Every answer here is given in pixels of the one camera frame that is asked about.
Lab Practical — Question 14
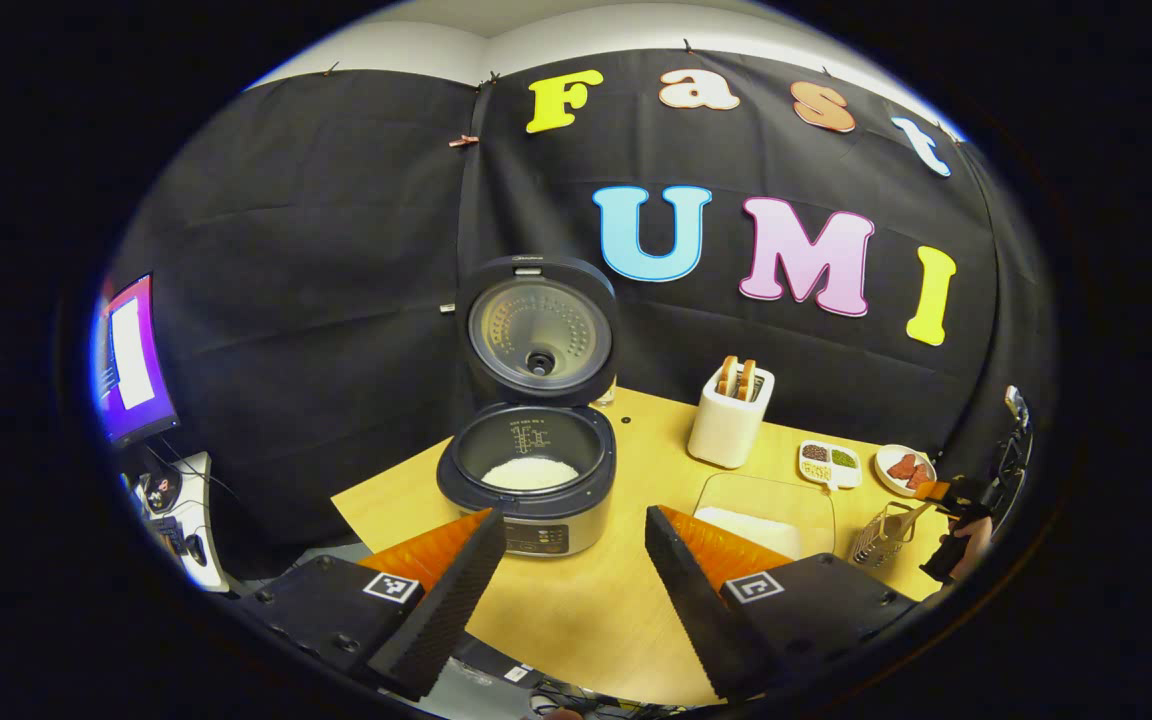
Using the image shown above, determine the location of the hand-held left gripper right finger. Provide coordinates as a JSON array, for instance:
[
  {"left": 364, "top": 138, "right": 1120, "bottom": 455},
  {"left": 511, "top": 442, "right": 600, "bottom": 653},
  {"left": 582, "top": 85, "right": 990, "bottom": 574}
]
[{"left": 644, "top": 505, "right": 922, "bottom": 701}]

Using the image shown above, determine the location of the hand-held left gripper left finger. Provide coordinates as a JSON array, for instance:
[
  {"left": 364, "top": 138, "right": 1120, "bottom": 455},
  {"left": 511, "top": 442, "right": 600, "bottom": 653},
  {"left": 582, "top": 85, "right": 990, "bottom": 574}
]
[{"left": 236, "top": 508, "right": 508, "bottom": 701}]

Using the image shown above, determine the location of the metal wire chopstick holder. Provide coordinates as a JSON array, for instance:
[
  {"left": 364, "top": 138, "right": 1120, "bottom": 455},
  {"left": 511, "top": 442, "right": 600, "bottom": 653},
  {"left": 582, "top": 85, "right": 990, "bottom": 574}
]
[{"left": 850, "top": 502, "right": 922, "bottom": 569}]

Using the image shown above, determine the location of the clear container of rice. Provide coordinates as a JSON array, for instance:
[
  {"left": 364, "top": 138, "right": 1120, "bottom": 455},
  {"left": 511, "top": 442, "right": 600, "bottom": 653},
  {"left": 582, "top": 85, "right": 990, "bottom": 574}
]
[{"left": 693, "top": 472, "right": 836, "bottom": 561}]

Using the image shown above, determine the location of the black silver rice cooker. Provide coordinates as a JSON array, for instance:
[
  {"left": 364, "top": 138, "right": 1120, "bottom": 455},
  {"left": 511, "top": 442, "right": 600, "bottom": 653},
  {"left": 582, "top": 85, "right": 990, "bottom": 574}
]
[{"left": 436, "top": 255, "right": 622, "bottom": 558}]

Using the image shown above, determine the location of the white round plate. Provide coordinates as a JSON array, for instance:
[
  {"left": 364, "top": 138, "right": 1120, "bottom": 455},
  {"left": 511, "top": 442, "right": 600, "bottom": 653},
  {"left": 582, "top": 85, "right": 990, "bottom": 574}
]
[{"left": 874, "top": 444, "right": 937, "bottom": 498}]

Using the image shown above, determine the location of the white divided dish of beans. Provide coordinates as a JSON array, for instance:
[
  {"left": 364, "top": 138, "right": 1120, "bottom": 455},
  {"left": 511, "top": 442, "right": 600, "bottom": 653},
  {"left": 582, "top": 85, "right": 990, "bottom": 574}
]
[{"left": 798, "top": 441, "right": 863, "bottom": 491}]

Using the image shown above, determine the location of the white toaster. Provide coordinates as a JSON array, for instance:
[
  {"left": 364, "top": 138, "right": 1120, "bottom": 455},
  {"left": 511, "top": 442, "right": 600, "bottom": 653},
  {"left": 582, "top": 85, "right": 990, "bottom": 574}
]
[{"left": 687, "top": 360, "right": 776, "bottom": 470}]

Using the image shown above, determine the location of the white side table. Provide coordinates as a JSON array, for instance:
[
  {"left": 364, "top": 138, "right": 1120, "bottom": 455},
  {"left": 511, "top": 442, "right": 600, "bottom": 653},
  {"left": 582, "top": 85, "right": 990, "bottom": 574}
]
[{"left": 121, "top": 450, "right": 230, "bottom": 593}]

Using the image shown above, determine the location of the black backdrop cloth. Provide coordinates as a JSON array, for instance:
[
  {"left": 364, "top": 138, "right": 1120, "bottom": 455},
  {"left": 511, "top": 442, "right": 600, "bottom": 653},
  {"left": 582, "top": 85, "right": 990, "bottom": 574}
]
[{"left": 101, "top": 48, "right": 1057, "bottom": 581}]

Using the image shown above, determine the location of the computer monitor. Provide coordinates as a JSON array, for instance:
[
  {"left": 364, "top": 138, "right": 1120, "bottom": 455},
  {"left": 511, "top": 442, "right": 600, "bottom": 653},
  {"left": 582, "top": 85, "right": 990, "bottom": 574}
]
[{"left": 94, "top": 273, "right": 180, "bottom": 448}]

